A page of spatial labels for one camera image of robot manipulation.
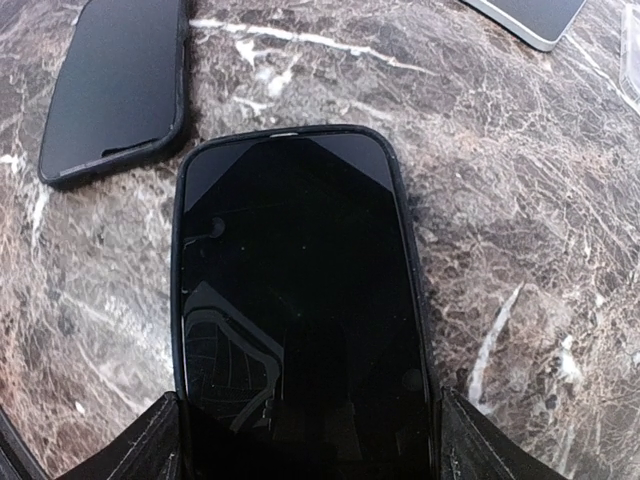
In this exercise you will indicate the clear magsafe phone case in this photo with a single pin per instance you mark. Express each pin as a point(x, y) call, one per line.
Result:
point(629, 55)

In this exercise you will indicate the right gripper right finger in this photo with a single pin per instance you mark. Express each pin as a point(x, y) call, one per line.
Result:
point(472, 447)

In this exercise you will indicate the black phone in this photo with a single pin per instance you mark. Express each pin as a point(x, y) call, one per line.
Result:
point(121, 96)
point(297, 312)

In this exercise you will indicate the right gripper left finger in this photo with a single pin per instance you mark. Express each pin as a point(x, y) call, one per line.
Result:
point(148, 449)

